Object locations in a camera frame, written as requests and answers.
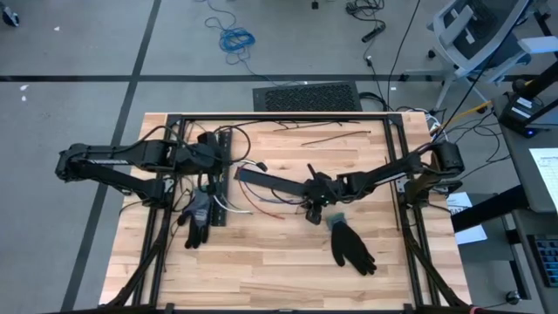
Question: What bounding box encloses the grey-backed work glove green cuff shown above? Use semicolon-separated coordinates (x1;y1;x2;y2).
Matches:
176;188;214;250

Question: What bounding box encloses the operator keyboard desk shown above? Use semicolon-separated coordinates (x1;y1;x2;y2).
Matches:
500;208;558;314

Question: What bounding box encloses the black slotted cable duct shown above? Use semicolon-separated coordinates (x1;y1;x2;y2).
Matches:
210;129;233;228

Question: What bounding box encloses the black hanging cable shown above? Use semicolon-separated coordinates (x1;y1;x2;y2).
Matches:
386;0;423;106

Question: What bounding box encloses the yellow hanging cable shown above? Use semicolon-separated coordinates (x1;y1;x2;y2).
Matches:
439;100;493;133

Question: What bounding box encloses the blue floor cable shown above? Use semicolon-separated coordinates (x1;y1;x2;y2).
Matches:
194;0;282;86

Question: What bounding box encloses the black keyboard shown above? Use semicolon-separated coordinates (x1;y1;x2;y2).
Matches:
526;234;558;289

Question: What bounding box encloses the black desk bar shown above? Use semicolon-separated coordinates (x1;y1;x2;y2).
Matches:
450;184;531;235

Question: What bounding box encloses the black box device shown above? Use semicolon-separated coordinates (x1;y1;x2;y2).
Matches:
498;92;547;139

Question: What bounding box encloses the black work glove green cuff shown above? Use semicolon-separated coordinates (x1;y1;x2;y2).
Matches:
325;212;378;276

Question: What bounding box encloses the black cable coil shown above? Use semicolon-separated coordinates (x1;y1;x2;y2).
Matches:
345;0;387;23

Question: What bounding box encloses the white floor paper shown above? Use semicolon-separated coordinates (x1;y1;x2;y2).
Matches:
445;190;489;246

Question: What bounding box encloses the black perforated computer case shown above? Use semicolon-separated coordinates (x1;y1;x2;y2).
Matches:
252;81;364;113

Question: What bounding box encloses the operator side desk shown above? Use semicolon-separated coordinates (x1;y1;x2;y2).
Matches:
491;91;558;215

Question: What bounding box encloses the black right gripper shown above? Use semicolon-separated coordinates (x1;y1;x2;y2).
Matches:
304;163;350;226

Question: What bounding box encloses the grey mesh office chair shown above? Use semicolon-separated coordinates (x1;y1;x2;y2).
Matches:
403;0;558;113

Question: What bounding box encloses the black duct cover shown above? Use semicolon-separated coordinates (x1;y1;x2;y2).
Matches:
234;167;317;198

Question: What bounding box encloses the black power strip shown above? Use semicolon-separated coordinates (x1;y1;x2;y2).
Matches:
360;24;387;44

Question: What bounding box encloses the white sheet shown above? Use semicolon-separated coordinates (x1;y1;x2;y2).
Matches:
527;147;558;202

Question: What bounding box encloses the black aluminium post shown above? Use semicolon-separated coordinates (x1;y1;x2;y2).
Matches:
512;58;558;127

